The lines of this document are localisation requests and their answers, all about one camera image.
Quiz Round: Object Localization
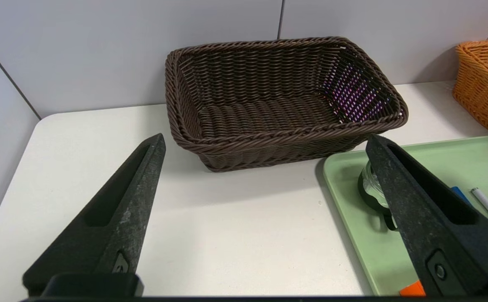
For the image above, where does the colourful puzzle cube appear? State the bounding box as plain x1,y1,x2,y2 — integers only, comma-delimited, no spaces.
399,280,427,297

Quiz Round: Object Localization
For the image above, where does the glass cup with black holder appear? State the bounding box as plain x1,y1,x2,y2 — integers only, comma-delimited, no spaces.
358,161,399,231

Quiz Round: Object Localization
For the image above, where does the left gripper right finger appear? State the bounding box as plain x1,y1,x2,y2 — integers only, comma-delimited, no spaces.
366,134,488,296

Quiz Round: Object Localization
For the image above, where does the dark brown wicker basket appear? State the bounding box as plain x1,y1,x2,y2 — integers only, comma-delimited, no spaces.
164,36,409,172

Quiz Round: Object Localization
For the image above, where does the light green plastic tray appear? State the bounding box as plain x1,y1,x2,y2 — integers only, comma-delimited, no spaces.
323,133,488,296

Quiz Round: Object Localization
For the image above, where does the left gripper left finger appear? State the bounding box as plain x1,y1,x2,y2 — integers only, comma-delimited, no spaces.
23,133,166,296

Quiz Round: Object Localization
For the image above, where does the orange wicker basket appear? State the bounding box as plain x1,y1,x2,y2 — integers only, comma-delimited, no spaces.
452,39,488,134

